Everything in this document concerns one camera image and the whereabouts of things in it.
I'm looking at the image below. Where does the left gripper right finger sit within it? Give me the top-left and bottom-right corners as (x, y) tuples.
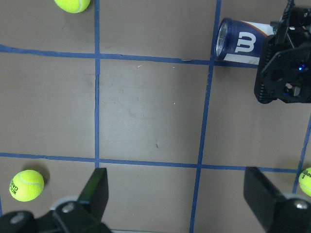
(243, 166), (290, 231)

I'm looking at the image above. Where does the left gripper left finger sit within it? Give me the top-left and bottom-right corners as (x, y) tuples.
(77, 168), (108, 221)

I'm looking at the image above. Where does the white blue tennis ball can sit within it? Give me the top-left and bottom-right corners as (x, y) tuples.
(214, 18), (275, 65)

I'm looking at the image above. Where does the tennis ball far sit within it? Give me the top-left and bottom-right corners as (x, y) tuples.
(298, 167), (311, 196)

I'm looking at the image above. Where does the tennis ball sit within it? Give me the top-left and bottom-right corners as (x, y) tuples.
(54, 0), (91, 14)
(9, 170), (45, 202)
(298, 167), (311, 196)

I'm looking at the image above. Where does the tennis ball middle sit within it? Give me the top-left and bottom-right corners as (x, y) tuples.
(54, 0), (91, 14)

